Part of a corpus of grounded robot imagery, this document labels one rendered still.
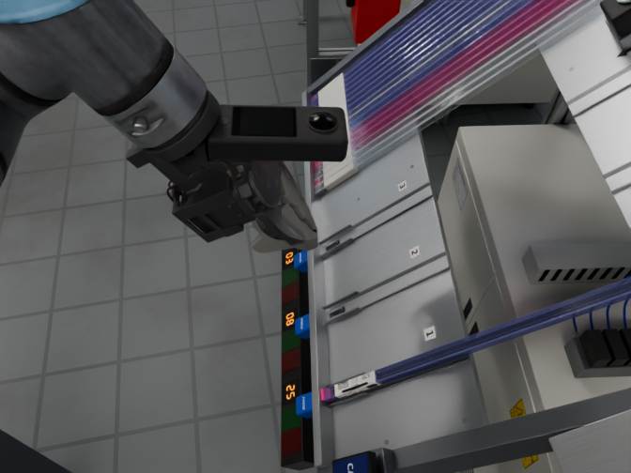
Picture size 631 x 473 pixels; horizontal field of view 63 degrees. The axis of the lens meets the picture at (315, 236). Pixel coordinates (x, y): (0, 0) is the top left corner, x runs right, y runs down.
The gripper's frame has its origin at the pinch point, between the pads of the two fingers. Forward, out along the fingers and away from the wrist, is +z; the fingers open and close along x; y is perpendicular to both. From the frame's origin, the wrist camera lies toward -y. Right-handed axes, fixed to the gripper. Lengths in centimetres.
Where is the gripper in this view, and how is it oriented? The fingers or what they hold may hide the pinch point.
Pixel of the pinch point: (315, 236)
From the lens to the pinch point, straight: 54.8
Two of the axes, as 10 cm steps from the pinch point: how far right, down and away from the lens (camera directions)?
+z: 4.8, 5.1, 7.2
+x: 0.4, 8.0, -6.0
